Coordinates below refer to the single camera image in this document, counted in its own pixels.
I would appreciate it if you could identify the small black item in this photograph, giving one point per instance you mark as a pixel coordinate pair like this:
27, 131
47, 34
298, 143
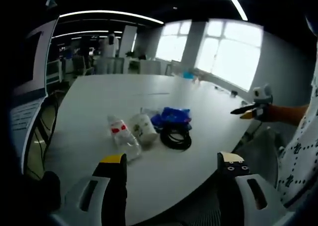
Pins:
234, 93

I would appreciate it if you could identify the clear plastic bottle red label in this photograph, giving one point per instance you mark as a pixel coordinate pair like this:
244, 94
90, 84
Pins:
123, 136

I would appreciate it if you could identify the dark office chair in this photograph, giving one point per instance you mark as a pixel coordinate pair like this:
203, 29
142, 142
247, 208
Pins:
80, 64

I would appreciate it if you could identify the long ceiling light strip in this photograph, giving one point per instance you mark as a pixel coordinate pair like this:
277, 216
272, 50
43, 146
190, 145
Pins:
111, 13
236, 2

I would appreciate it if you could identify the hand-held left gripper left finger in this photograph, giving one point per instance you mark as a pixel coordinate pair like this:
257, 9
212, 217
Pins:
74, 193

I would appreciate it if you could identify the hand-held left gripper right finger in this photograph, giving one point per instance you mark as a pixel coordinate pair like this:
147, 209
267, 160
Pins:
268, 198

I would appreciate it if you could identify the person's white patterned shirt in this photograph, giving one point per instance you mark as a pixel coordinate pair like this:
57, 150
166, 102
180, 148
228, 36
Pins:
300, 146

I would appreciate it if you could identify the small blue item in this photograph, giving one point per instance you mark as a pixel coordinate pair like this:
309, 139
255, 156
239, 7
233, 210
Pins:
188, 74

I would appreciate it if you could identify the blue plastic bag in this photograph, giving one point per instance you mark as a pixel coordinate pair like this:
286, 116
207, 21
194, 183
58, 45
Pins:
174, 115

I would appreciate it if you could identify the white framed screen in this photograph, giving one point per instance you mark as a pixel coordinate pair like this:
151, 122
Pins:
42, 52

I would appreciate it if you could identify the grey mesh office chair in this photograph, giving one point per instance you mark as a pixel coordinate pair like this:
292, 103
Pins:
261, 151

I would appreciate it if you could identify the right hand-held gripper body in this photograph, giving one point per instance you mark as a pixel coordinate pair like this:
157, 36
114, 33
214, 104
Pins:
263, 93

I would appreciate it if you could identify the large window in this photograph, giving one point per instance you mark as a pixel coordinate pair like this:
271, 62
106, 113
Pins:
223, 54

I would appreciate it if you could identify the white paper cup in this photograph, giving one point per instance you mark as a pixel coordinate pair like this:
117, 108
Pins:
142, 128

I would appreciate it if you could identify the white tabletop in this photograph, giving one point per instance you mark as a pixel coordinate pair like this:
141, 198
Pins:
104, 94

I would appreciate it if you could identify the white cabinet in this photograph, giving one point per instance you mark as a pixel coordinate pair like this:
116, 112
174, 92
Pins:
111, 65

